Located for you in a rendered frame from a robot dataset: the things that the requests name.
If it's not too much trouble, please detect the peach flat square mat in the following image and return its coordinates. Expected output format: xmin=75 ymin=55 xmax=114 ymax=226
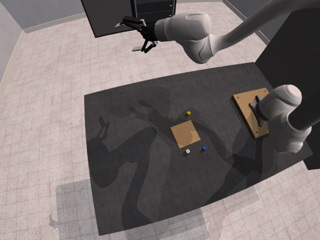
xmin=170 ymin=120 xmax=201 ymax=149

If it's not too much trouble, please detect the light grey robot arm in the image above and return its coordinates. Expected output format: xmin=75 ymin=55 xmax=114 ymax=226
xmin=154 ymin=0 xmax=320 ymax=155

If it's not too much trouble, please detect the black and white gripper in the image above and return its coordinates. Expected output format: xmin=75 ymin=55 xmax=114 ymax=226
xmin=115 ymin=16 xmax=159 ymax=54

